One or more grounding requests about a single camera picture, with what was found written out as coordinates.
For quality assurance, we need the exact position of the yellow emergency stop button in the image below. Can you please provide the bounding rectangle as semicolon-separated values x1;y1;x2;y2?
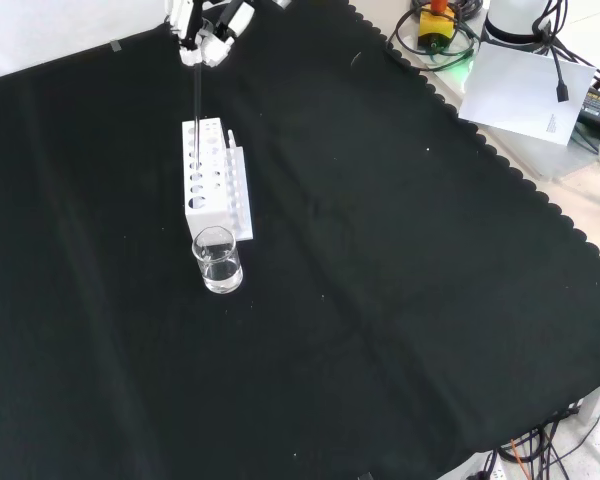
417;0;457;54

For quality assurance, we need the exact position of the clear glass beaker with water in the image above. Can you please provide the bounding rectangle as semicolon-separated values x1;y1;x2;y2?
191;226;244;295

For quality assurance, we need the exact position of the white power strip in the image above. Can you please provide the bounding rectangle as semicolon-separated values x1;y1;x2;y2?
472;448;507;480

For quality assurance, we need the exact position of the black bench cloth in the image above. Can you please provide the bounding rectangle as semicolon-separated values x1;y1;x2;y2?
0;0;600;480

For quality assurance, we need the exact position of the black cable with plug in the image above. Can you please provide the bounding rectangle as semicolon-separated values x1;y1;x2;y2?
532;0;572;104

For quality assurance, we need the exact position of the white paper sheet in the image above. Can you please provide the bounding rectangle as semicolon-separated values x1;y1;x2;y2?
458;40;598;147

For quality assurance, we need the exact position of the orange cable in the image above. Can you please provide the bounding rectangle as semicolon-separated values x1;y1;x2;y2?
509;437;534;480

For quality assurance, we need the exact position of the green cable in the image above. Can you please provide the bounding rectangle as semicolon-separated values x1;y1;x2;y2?
424;32;481;69

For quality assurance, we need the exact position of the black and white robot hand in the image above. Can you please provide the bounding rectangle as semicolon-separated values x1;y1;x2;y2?
162;0;257;69

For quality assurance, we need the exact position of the pale bench board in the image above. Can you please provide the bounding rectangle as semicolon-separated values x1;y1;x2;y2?
387;27;600;182

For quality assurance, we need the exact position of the white test tube rack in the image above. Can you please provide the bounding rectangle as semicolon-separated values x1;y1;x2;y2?
181;116;257;242

